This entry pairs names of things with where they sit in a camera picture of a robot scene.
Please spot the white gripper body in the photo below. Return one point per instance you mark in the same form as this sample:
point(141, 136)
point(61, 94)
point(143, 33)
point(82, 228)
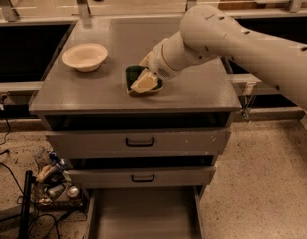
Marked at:
point(157, 63)

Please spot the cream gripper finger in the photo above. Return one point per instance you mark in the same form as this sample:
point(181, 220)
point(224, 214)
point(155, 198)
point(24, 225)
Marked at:
point(146, 81)
point(145, 61)

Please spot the green sponge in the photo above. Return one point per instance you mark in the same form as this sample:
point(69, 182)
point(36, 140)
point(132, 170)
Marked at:
point(132, 73)

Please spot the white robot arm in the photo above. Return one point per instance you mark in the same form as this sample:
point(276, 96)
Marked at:
point(206, 32)

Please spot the grey drawer cabinet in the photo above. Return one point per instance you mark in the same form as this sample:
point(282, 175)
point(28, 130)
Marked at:
point(199, 98)

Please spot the grey top drawer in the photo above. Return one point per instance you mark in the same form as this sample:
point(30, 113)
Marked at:
point(111, 143)

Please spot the grey drawer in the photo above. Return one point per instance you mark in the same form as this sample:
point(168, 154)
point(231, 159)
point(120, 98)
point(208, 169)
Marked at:
point(144, 213)
point(121, 178)
point(111, 143)

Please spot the grey middle drawer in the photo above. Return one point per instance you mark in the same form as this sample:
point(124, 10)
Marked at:
point(121, 178)

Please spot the grey bottom drawer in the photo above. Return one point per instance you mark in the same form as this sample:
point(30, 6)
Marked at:
point(144, 213)

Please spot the white bowl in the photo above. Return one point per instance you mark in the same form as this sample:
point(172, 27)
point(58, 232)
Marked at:
point(85, 57)

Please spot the silver can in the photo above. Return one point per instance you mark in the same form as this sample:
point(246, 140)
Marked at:
point(73, 192)

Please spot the black top drawer handle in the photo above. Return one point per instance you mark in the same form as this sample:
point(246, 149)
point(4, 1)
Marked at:
point(145, 143)

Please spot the black drawer handle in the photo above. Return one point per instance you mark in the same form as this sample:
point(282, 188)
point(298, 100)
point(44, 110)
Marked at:
point(142, 178)
point(145, 143)

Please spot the black middle drawer handle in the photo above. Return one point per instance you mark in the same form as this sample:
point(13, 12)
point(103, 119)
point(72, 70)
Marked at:
point(142, 178)

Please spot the metal railing frame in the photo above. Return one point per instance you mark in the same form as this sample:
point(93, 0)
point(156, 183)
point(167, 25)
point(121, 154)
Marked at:
point(29, 50)

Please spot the black stand post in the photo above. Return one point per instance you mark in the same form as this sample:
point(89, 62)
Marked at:
point(25, 207)

